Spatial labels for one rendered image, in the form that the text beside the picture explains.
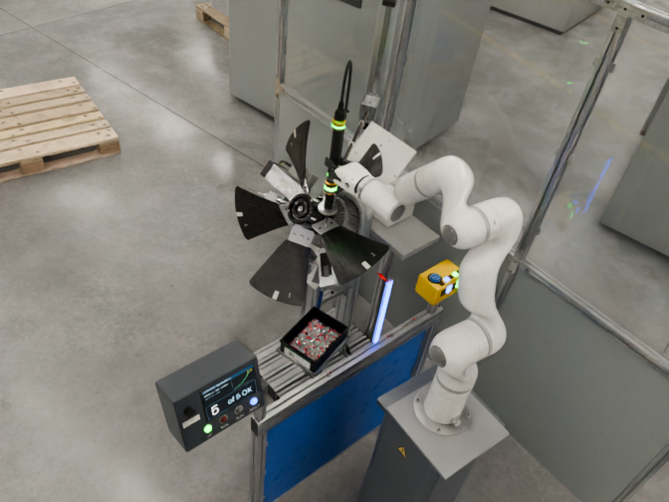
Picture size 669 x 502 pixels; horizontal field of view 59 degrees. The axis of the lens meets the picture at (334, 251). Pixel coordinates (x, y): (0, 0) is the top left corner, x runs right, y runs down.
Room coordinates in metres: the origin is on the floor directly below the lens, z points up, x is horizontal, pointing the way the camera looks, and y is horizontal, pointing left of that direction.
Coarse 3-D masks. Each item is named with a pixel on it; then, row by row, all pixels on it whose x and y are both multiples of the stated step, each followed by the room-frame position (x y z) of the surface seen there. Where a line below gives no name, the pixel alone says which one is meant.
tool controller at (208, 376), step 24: (216, 360) 0.98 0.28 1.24; (240, 360) 0.99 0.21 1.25; (168, 384) 0.88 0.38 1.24; (192, 384) 0.89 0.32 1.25; (216, 384) 0.90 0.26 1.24; (240, 384) 0.94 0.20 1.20; (168, 408) 0.84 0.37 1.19; (192, 408) 0.83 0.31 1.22; (192, 432) 0.82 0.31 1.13; (216, 432) 0.85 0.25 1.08
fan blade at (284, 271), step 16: (288, 240) 1.66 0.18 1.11; (272, 256) 1.62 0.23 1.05; (288, 256) 1.62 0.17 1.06; (304, 256) 1.64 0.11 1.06; (256, 272) 1.58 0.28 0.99; (272, 272) 1.58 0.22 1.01; (288, 272) 1.59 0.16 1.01; (304, 272) 1.60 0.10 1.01; (256, 288) 1.54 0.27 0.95; (272, 288) 1.54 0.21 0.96; (288, 288) 1.55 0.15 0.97; (304, 288) 1.56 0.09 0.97; (304, 304) 1.52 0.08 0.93
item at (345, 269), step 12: (336, 228) 1.67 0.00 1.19; (324, 240) 1.60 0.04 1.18; (336, 240) 1.61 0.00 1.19; (348, 240) 1.61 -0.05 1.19; (360, 240) 1.62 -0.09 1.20; (372, 240) 1.62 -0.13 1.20; (336, 252) 1.55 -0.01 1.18; (348, 252) 1.55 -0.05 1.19; (360, 252) 1.56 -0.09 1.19; (384, 252) 1.56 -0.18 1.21; (336, 264) 1.51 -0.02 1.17; (348, 264) 1.51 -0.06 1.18; (360, 264) 1.51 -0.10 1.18; (372, 264) 1.51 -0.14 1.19; (336, 276) 1.47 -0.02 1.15; (348, 276) 1.46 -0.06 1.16
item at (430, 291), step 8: (440, 264) 1.69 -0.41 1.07; (448, 264) 1.70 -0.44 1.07; (424, 272) 1.63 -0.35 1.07; (432, 272) 1.64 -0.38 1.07; (440, 272) 1.65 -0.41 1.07; (448, 272) 1.65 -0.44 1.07; (456, 272) 1.66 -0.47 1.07; (424, 280) 1.60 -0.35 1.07; (440, 280) 1.60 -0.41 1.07; (456, 280) 1.62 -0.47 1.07; (416, 288) 1.61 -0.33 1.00; (424, 288) 1.59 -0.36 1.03; (432, 288) 1.57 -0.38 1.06; (440, 288) 1.56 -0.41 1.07; (456, 288) 1.64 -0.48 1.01; (424, 296) 1.58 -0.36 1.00; (432, 296) 1.56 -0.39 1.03; (448, 296) 1.61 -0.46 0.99; (432, 304) 1.55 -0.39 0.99
